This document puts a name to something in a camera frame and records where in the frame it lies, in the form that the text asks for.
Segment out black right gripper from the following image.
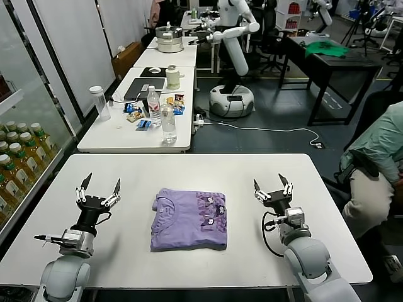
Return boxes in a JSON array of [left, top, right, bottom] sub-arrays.
[[254, 173, 293, 215]]

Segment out black table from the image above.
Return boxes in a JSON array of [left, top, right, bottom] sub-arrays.
[[278, 36, 383, 126]]

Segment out white shelf red boxes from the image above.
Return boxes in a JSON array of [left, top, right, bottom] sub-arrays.
[[275, 0, 305, 31]]

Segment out floor socket box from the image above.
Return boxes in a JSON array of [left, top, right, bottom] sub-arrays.
[[383, 254, 403, 274]]

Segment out cardboard box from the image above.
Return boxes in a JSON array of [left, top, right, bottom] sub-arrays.
[[111, 42, 145, 81]]

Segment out seated person green jacket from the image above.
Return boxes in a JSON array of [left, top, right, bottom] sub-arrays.
[[339, 100, 403, 240]]

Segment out grey laptop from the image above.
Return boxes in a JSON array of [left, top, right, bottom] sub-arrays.
[[123, 78, 166, 102]]

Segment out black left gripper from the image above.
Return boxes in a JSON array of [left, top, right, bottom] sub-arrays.
[[74, 172, 122, 233]]

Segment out white table with steamer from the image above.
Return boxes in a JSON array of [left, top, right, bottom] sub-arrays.
[[132, 37, 198, 69]]

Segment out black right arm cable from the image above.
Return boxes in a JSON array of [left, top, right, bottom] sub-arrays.
[[261, 211, 289, 257]]

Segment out blue bin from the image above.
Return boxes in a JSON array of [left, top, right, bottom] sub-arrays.
[[341, 9, 363, 21]]

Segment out person in pink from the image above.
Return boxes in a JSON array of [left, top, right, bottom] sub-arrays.
[[150, 0, 163, 29]]

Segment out white charger cable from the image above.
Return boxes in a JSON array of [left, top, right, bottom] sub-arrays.
[[111, 90, 142, 104]]

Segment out white side table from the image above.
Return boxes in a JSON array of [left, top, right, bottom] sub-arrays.
[[76, 67, 195, 155]]

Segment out white floor cable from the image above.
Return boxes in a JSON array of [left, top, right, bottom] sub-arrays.
[[203, 121, 324, 148]]

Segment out glass display fridge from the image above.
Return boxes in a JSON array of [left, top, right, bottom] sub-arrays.
[[0, 0, 83, 243]]

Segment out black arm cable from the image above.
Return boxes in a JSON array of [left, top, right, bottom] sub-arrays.
[[261, 211, 289, 257], [33, 234, 64, 245]]

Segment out green cloth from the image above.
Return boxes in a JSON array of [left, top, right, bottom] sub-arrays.
[[304, 40, 351, 59]]

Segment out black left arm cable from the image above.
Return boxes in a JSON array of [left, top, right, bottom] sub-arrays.
[[33, 234, 64, 245]]

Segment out large clear water bottle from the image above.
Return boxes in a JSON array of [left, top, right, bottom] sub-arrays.
[[159, 104, 177, 145]]

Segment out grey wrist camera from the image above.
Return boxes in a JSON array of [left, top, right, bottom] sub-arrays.
[[285, 206, 305, 227], [61, 229, 85, 250]]

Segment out purple t-shirt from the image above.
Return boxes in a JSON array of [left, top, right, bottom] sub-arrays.
[[150, 187, 228, 252]]

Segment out red label water bottle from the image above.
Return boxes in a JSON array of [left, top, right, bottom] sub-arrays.
[[146, 86, 162, 128]]

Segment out black tripod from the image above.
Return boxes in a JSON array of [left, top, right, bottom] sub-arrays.
[[339, 3, 378, 57]]

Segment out cream jug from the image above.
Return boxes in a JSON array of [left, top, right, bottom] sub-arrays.
[[165, 65, 185, 91]]

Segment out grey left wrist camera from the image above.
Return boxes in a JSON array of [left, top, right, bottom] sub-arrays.
[[61, 229, 85, 250]]

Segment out black mouse pad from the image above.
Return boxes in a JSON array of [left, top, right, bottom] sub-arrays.
[[139, 67, 167, 79]]

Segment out clear tumbler white lid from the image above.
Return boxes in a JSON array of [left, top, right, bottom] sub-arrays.
[[89, 86, 111, 122]]

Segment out white humanoid robot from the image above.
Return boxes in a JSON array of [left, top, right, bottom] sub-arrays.
[[188, 0, 261, 119]]

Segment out cream steamer pot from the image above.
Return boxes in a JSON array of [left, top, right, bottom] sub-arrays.
[[155, 22, 185, 53]]

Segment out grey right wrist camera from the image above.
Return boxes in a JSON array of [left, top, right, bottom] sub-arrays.
[[285, 206, 305, 227]]

